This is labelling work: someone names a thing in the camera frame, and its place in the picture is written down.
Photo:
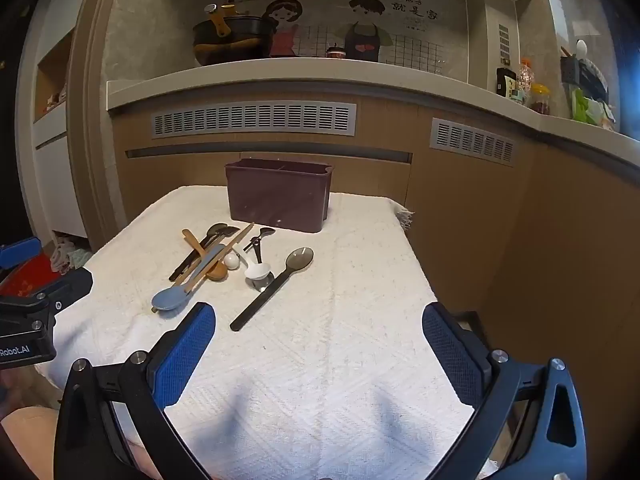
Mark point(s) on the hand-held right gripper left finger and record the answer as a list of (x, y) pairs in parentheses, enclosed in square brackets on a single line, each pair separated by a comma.
[(185, 355)]

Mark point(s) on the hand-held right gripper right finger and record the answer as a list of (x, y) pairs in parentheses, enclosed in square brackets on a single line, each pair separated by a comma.
[(450, 360)]

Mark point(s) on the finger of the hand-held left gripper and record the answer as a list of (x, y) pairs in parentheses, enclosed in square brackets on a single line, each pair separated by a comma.
[(17, 254), (70, 282)]

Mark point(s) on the blue-grey spoon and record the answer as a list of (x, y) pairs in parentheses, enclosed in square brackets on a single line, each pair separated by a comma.
[(167, 300)]

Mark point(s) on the wooden spoon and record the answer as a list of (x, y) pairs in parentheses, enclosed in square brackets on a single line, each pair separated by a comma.
[(218, 271)]

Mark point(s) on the wooden chopstick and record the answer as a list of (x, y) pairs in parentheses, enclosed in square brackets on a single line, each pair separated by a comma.
[(197, 276), (235, 242)]

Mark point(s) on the maroon plastic utensil holder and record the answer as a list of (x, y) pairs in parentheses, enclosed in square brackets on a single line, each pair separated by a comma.
[(277, 200)]

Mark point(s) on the red bag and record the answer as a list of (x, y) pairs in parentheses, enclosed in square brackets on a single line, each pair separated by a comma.
[(25, 280)]

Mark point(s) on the pale crumpled cloths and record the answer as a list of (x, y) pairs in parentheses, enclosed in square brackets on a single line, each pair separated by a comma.
[(67, 255)]

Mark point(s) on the white shelf unit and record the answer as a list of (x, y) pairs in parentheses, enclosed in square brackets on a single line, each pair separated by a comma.
[(57, 170)]

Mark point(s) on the white ceramic spoon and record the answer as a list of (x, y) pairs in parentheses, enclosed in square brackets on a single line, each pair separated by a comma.
[(257, 272)]

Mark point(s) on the white woven cloth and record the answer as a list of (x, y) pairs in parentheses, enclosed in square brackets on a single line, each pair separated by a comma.
[(325, 360)]

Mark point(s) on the black shovel-shaped fork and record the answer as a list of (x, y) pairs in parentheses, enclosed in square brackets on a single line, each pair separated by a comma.
[(231, 230)]

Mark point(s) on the wooden kitchen cabinet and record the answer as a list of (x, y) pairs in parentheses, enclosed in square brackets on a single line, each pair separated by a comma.
[(450, 200)]

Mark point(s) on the short grey vent grille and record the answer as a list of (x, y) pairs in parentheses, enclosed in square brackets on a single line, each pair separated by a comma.
[(472, 141)]

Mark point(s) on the long grey vent grille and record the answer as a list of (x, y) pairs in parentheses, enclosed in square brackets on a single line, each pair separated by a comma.
[(250, 119)]

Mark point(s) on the yellow-lidded jar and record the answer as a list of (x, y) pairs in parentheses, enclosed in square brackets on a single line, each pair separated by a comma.
[(540, 102)]

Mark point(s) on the green plastic packet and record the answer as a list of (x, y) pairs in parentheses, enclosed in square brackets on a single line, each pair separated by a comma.
[(590, 107)]

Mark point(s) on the orange-capped clear bottle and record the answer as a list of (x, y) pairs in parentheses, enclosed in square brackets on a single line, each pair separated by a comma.
[(525, 75)]

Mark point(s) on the speckled stone countertop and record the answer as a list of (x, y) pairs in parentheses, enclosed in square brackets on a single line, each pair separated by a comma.
[(300, 75)]

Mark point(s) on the small red-lidded pot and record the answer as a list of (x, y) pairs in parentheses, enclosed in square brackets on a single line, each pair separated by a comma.
[(335, 52)]

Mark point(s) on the cartoon wall poster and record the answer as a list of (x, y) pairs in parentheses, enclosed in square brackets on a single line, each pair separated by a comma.
[(360, 20)]

